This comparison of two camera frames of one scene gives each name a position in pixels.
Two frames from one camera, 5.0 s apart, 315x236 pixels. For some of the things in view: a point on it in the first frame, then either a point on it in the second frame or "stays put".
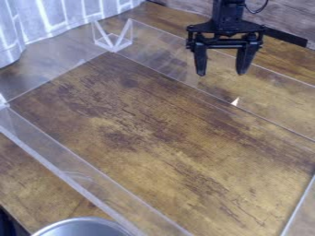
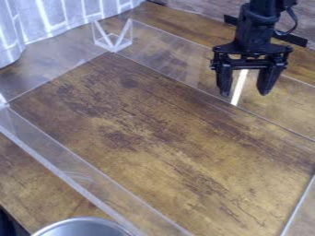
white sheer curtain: [28, 20] stays put
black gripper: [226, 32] -> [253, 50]
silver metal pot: [86, 227] stays put
